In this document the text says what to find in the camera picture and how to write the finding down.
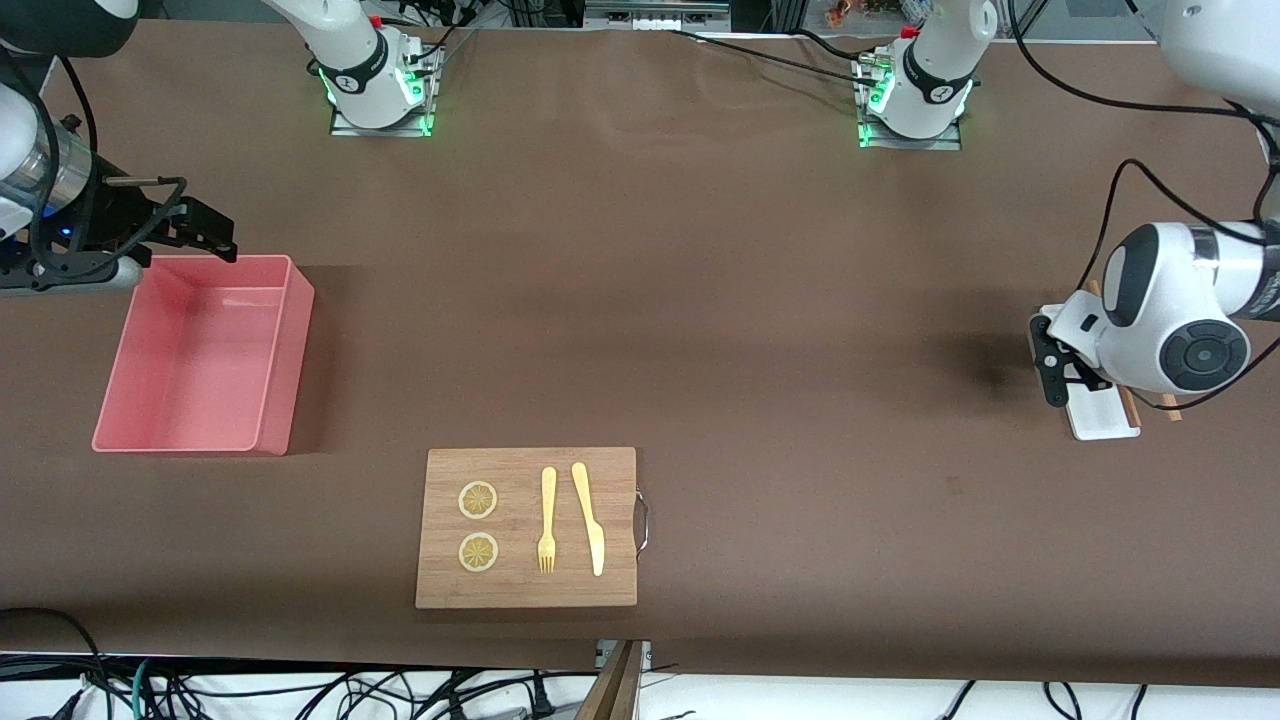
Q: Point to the yellow plastic fork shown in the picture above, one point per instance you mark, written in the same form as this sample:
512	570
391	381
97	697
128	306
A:
548	500

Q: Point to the lemon slice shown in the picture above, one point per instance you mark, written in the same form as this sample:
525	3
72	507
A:
478	500
478	553

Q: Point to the yellow plastic knife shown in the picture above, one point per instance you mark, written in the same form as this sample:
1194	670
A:
590	520

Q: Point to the white rectangular tray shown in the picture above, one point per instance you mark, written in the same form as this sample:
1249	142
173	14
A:
1100	418

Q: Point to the pink plastic bin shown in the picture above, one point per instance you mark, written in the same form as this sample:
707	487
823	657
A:
200	370

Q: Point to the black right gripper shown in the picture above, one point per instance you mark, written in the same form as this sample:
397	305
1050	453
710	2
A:
108	217

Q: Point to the aluminium frame bar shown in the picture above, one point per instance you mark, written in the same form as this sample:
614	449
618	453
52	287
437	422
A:
655	15

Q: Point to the wooden chopstick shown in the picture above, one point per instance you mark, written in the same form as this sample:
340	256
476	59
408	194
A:
1170	407
1130	408

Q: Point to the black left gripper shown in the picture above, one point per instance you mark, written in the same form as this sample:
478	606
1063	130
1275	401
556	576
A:
1088	376

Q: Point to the wooden plank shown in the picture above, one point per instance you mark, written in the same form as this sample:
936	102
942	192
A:
610	690

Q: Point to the wooden cutting board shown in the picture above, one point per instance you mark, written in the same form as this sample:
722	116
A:
520	580

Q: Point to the small metal bracket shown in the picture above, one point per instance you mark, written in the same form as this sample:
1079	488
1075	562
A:
645	652

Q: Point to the small orange object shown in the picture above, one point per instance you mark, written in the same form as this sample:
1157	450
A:
838	12

